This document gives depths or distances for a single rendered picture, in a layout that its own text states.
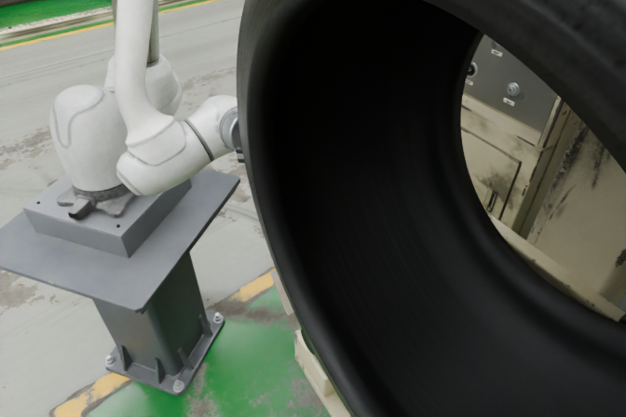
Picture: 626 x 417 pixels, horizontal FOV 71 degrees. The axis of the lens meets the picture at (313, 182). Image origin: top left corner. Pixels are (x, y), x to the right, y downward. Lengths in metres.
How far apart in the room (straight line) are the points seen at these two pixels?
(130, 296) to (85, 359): 0.79
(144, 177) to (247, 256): 1.15
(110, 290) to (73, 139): 0.35
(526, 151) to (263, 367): 1.10
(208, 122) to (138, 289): 0.43
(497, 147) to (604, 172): 0.55
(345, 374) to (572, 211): 0.39
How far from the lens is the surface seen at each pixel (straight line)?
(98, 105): 1.08
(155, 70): 1.18
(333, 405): 0.71
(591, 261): 0.73
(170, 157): 0.86
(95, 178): 1.13
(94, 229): 1.15
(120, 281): 1.12
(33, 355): 1.95
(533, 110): 1.15
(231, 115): 0.84
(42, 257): 1.26
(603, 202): 0.68
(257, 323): 1.75
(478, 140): 1.20
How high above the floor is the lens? 1.45
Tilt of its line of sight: 39 degrees down
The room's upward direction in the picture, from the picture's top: straight up
